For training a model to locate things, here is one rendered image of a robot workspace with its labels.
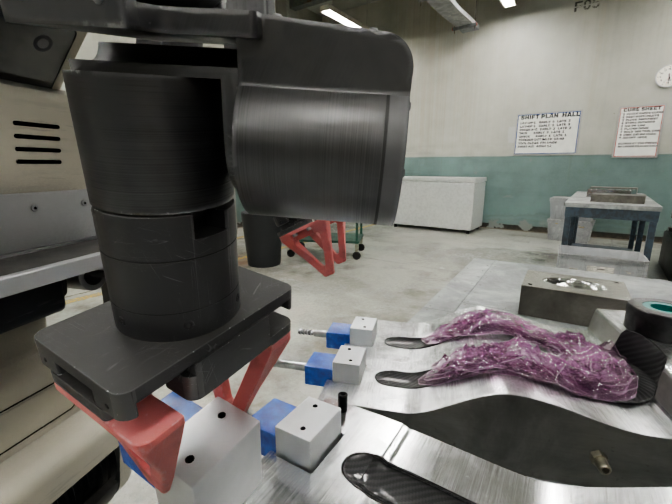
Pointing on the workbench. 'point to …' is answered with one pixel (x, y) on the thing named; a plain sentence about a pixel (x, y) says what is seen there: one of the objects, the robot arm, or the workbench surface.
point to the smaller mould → (569, 297)
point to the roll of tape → (650, 318)
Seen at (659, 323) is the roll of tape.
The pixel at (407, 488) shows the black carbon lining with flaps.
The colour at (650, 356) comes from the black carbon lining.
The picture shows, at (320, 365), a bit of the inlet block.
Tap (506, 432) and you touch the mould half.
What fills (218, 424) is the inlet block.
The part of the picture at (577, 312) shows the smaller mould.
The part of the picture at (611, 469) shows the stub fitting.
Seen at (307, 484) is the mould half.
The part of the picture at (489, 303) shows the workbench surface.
